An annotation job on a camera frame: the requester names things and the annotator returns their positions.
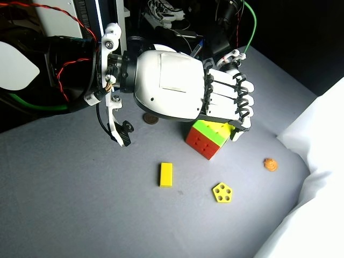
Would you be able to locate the white fabric backdrop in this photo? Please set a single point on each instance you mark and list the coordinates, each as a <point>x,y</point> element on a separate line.
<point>322,161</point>

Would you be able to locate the black upright column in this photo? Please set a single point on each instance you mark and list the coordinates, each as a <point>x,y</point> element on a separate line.
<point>88,13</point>

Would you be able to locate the white upright post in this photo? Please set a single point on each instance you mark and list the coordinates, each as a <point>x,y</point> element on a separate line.
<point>122,16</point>

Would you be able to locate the grey table cloth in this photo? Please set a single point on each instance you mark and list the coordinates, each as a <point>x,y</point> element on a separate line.
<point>80,201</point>

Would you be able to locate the spare white robot hand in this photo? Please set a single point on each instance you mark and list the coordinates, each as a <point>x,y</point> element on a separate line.
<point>166,14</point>

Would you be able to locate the yellow rectangular block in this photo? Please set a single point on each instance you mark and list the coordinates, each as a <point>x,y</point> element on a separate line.
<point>166,174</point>

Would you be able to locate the chocolate sandwich cookie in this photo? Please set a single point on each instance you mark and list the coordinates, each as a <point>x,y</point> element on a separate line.
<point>149,120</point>

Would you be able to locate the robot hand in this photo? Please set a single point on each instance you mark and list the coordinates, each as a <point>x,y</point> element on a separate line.
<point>240,129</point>
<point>169,83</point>

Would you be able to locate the yellow pentagon block with holes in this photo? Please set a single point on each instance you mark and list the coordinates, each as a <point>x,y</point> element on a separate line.
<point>222,193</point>

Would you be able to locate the white cabinet panel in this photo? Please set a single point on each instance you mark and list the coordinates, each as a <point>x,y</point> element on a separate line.
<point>59,18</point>

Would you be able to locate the Rubik's cube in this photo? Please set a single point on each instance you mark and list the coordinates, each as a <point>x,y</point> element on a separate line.
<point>204,145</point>

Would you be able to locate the orange swirl toy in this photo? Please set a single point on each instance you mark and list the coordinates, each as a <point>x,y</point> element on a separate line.
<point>271,165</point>

